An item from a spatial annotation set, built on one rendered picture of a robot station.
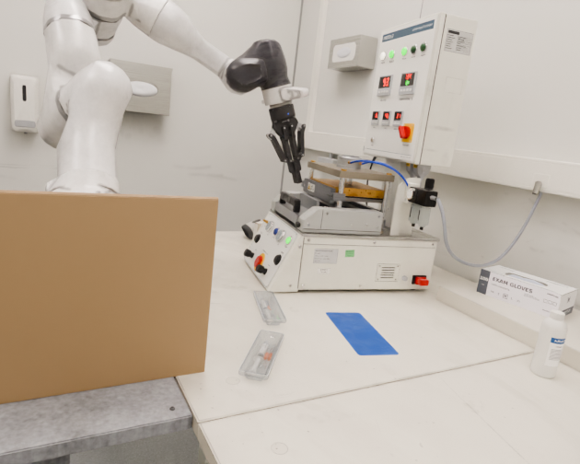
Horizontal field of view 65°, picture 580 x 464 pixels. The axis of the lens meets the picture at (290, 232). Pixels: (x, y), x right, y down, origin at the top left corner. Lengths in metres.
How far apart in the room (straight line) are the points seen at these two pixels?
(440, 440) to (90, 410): 0.56
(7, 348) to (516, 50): 1.64
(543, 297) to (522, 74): 0.75
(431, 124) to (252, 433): 1.00
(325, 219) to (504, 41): 0.92
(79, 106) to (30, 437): 0.60
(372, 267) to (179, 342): 0.72
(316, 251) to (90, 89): 0.70
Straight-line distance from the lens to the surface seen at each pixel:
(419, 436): 0.83
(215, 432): 0.76
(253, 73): 1.33
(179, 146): 2.74
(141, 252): 0.78
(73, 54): 1.14
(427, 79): 1.41
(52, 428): 0.79
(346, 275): 1.37
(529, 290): 1.44
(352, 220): 1.33
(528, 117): 1.71
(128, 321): 0.82
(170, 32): 1.33
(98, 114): 1.01
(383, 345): 1.10
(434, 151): 1.43
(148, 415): 0.80
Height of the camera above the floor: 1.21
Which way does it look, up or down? 13 degrees down
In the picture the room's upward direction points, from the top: 7 degrees clockwise
